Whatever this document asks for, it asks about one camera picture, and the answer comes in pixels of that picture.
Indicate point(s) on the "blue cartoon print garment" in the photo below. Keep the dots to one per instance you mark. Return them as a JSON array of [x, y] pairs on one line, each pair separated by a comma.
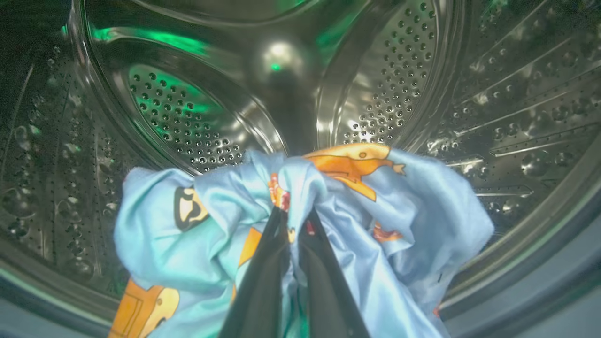
[[399, 220]]

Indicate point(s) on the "steel washing machine drum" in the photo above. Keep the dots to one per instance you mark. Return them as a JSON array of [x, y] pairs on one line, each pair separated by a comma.
[[188, 94]]

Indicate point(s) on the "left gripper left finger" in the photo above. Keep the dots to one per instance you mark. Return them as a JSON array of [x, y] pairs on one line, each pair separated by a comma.
[[263, 291]]

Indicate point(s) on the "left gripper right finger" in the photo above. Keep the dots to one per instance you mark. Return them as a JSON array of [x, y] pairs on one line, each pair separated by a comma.
[[328, 300]]

